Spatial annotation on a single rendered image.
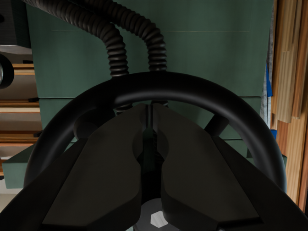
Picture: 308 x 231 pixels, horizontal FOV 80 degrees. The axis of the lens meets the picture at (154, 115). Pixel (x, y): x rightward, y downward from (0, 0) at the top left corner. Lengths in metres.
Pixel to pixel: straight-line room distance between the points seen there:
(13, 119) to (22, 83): 0.63
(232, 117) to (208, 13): 0.24
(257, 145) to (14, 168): 0.44
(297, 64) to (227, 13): 1.45
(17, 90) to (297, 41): 3.57
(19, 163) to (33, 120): 3.12
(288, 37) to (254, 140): 1.60
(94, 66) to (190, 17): 0.20
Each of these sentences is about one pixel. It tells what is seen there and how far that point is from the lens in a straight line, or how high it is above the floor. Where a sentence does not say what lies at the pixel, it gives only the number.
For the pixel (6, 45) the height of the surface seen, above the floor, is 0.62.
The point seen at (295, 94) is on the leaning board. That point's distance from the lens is 1.82.
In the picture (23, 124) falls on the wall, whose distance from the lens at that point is 3.71.
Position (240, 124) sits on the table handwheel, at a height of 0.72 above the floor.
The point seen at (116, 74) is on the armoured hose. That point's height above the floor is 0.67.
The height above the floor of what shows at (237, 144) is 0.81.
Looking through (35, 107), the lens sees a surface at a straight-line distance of 2.90.
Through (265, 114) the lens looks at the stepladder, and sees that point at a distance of 1.35.
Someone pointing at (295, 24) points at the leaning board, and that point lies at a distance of 1.83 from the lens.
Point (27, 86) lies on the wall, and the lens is 3.54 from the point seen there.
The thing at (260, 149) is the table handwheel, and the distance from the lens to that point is 0.22.
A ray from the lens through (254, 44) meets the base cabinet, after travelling 0.42.
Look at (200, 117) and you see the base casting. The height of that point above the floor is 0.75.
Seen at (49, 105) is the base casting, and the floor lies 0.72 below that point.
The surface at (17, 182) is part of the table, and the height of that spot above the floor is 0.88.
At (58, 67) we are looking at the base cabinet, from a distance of 0.40.
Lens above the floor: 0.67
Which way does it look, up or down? 12 degrees up
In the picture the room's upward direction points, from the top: 180 degrees clockwise
